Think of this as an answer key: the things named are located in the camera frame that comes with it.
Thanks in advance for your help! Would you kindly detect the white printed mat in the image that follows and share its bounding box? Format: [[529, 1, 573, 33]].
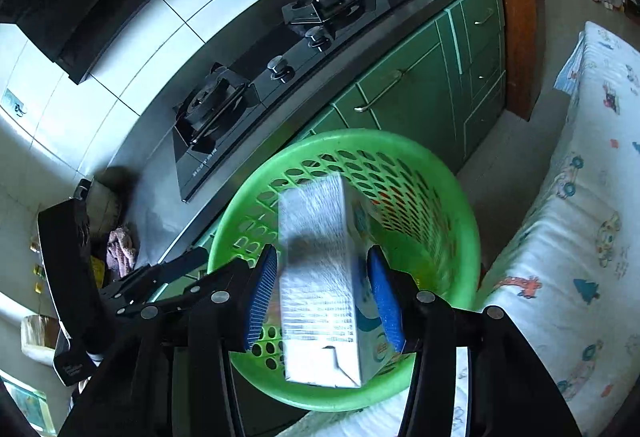
[[280, 21, 640, 437]]

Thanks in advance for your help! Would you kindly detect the black burner grate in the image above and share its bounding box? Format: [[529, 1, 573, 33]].
[[172, 63, 259, 145], [281, 0, 391, 38]]

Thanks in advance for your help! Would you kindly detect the group of colourful bottles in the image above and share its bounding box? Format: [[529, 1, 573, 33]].
[[30, 238, 46, 293]]

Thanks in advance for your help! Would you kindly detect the brown wooden door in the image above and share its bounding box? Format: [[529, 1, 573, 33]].
[[470, 0, 540, 122]]

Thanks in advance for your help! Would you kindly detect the green kitchen cabinet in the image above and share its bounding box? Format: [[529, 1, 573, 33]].
[[160, 0, 507, 268]]

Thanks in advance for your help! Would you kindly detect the pink cloth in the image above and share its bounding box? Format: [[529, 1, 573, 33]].
[[106, 227, 137, 281]]

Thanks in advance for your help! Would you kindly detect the black glass gas stove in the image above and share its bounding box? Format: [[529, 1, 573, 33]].
[[171, 0, 432, 204]]

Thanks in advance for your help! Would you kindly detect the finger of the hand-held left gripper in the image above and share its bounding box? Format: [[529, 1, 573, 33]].
[[97, 247, 211, 318]]

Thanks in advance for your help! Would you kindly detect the green plastic basket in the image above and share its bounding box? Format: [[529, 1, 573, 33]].
[[206, 128, 482, 413]]

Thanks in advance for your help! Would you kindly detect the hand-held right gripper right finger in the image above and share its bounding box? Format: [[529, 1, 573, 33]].
[[366, 246, 583, 437]]

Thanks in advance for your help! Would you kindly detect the white milk carton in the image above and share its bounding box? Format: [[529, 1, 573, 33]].
[[276, 173, 387, 389]]

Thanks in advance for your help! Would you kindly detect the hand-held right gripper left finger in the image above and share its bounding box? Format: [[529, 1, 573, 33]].
[[57, 244, 281, 437]]

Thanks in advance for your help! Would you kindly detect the cardboard box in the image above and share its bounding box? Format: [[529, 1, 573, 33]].
[[20, 314, 62, 364]]

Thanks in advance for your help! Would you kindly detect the white wall socket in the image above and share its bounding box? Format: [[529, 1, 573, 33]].
[[2, 88, 27, 118]]

